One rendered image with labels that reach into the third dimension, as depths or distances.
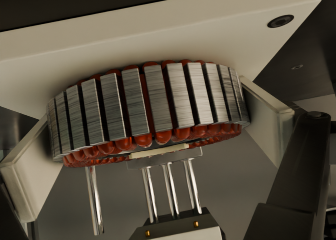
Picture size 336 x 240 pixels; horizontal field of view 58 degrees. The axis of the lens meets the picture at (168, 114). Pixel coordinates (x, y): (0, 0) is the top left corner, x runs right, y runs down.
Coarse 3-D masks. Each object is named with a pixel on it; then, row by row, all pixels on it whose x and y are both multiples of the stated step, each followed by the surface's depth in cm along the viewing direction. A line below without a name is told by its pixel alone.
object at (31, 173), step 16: (32, 128) 16; (32, 144) 14; (48, 144) 16; (16, 160) 13; (32, 160) 14; (48, 160) 16; (16, 176) 13; (32, 176) 14; (48, 176) 16; (16, 192) 13; (32, 192) 14; (48, 192) 15; (16, 208) 13; (32, 208) 13
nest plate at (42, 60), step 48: (192, 0) 11; (240, 0) 11; (288, 0) 11; (0, 48) 11; (48, 48) 11; (96, 48) 11; (144, 48) 12; (192, 48) 13; (240, 48) 14; (0, 96) 15; (48, 96) 16
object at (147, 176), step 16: (144, 176) 31; (192, 176) 31; (192, 192) 31; (176, 208) 31; (192, 208) 31; (144, 224) 31; (160, 224) 23; (176, 224) 22; (192, 224) 21; (208, 224) 20
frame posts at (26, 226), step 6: (0, 150) 37; (6, 150) 37; (0, 156) 37; (30, 222) 37; (36, 222) 38; (24, 228) 35; (30, 228) 36; (36, 228) 37; (30, 234) 36; (36, 234) 37
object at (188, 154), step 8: (176, 152) 30; (184, 152) 29; (192, 152) 29; (200, 152) 29; (136, 160) 30; (144, 160) 29; (152, 160) 29; (160, 160) 29; (168, 160) 29; (176, 160) 29; (184, 160) 31; (128, 168) 29; (136, 168) 29; (144, 168) 31
